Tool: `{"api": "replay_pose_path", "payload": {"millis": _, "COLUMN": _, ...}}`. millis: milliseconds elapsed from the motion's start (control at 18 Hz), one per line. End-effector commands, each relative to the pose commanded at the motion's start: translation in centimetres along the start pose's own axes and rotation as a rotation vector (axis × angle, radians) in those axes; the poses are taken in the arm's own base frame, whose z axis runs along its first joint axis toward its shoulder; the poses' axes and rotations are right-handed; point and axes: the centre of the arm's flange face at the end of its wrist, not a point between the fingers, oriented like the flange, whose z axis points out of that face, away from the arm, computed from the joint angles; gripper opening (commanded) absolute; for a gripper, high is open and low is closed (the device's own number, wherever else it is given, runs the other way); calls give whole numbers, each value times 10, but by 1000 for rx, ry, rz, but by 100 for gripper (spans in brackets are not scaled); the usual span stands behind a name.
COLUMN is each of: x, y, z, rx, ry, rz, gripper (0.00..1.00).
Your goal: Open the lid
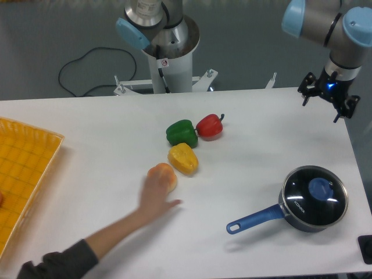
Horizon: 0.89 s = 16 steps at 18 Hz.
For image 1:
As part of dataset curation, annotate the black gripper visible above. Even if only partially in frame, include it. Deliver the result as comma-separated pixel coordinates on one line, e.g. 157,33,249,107
298,68,360,123

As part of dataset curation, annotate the black glass pot lid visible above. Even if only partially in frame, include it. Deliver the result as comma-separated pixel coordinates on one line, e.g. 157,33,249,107
280,165,348,232

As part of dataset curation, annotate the orange swirl bread roll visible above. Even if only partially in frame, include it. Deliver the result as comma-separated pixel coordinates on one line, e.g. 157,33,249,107
147,163,177,194

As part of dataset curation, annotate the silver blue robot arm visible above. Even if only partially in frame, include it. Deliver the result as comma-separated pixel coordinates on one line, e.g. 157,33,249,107
116,1,371,118

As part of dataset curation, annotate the forearm with dark sleeve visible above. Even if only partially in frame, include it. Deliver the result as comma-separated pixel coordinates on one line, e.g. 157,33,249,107
17,209,153,278

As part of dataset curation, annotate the person's bare hand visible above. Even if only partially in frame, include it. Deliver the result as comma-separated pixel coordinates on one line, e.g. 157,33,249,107
137,173,181,225

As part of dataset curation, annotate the red bell pepper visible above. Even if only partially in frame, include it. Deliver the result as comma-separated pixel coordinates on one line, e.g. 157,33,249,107
196,114,225,138

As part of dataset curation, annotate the black object at table corner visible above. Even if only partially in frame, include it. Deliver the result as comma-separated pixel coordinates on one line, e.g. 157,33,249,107
357,235,372,264

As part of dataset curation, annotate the green bell pepper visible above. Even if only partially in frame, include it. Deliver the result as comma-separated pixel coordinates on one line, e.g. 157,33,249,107
166,119,198,148

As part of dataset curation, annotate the yellow bell pepper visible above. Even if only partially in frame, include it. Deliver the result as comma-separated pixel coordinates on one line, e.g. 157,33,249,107
167,143,199,176

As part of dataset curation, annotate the yellow woven basket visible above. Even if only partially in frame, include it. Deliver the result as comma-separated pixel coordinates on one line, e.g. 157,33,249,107
1,117,65,255

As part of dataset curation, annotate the blue saucepan with handle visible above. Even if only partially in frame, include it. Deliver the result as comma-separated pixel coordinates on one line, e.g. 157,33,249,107
226,165,348,235

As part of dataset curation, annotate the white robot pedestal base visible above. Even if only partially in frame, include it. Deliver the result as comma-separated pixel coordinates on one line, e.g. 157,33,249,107
116,16,219,94

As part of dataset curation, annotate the black floor cable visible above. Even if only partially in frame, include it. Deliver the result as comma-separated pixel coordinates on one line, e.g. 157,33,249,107
58,46,137,98

